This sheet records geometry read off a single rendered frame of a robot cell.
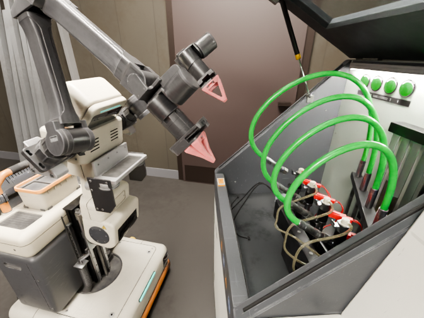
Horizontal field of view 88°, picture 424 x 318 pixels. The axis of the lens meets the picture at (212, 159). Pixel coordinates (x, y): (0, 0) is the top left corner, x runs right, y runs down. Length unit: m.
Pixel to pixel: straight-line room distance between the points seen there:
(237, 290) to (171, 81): 0.51
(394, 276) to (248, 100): 2.00
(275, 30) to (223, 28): 0.46
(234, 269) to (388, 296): 0.33
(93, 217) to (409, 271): 1.03
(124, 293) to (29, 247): 0.55
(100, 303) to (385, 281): 1.31
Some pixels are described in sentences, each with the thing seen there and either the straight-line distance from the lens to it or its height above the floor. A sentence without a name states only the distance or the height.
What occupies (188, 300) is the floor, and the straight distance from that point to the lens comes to 1.73.
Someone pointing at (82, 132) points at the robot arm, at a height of 1.26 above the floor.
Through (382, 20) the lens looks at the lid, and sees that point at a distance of 0.79.
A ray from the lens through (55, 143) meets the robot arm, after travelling 0.75.
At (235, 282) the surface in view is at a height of 0.95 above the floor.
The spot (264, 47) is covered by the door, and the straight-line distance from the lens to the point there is 2.27.
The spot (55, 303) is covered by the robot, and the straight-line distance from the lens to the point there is 1.48.
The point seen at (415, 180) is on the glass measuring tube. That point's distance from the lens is 0.80.
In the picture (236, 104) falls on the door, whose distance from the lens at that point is 2.33.
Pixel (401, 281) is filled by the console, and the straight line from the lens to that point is 0.51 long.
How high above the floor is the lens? 1.47
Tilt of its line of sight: 26 degrees down
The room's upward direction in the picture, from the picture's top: straight up
